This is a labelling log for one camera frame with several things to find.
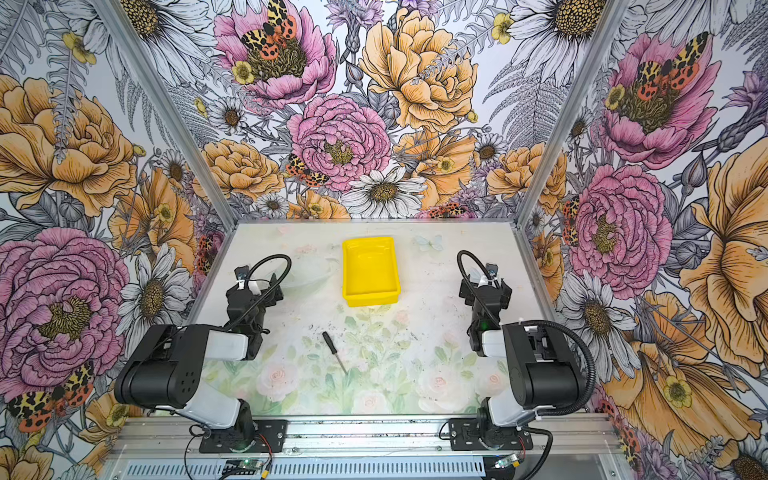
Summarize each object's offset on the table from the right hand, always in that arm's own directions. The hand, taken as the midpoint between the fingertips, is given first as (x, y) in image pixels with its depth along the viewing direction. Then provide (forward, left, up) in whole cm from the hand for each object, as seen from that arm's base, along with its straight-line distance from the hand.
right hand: (484, 285), depth 93 cm
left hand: (+2, +68, +1) cm, 68 cm away
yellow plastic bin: (+11, +36, -6) cm, 38 cm away
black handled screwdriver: (-16, +46, -7) cm, 49 cm away
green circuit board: (-43, +64, -8) cm, 78 cm away
